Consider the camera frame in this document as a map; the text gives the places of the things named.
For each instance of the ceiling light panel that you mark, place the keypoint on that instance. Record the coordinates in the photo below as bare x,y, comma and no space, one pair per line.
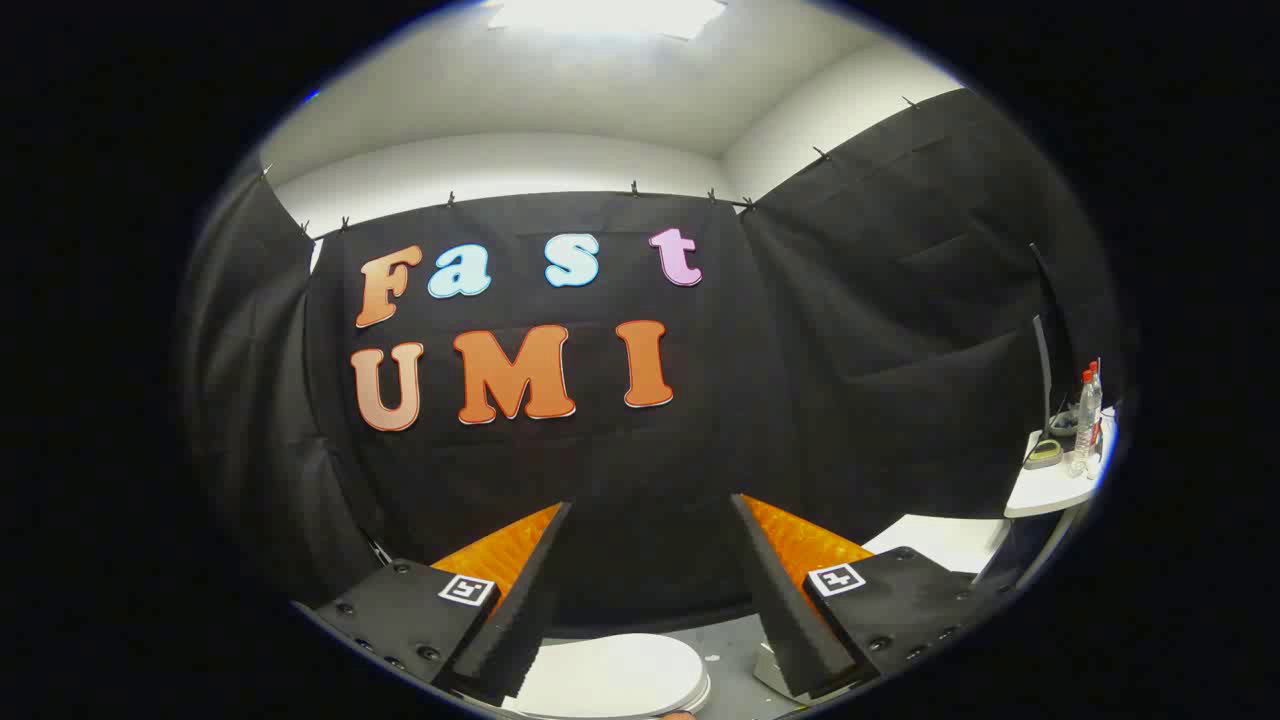
610,15

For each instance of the black backdrop cloth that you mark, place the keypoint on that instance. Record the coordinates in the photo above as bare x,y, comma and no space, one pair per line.
850,330

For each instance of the clear plastic water bottle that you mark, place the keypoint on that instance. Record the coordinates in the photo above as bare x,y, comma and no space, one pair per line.
1083,430

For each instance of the white ribbed cabinet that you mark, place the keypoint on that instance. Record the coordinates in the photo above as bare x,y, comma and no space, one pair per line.
940,542

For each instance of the white side table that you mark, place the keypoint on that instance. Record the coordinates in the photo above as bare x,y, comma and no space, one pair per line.
1045,490

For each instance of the grey tape roll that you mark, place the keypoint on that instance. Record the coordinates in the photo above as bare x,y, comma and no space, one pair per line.
1044,455

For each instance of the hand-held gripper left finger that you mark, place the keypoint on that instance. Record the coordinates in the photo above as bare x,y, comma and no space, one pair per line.
535,600

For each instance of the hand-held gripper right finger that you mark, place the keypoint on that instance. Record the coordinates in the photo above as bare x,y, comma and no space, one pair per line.
785,600

